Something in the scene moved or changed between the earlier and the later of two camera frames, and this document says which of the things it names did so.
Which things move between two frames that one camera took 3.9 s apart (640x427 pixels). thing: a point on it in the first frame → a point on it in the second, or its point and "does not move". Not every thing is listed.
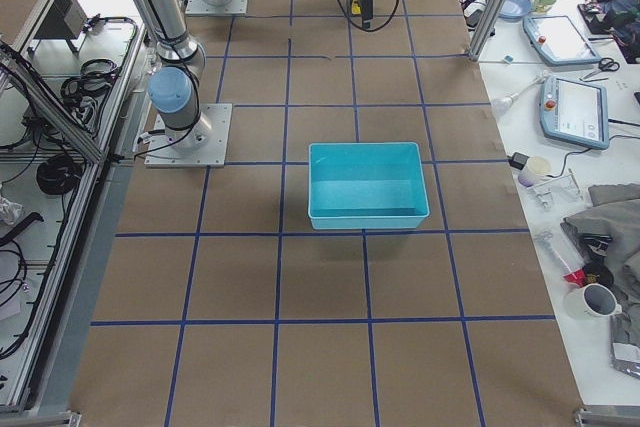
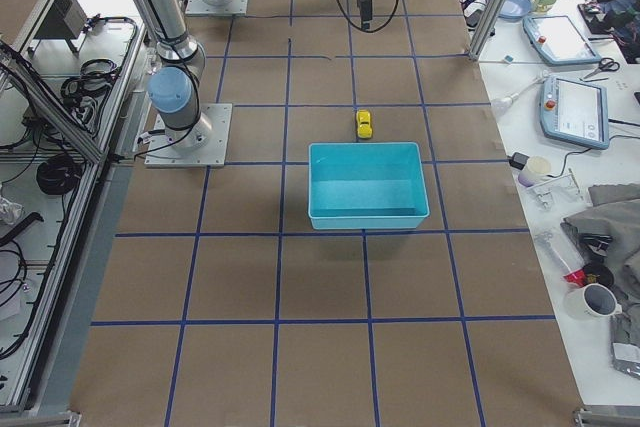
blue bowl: x=515 y=7 does not move
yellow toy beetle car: x=356 y=10 → x=364 y=130
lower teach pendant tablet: x=575 y=112 does not move
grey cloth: x=610 y=231 does not move
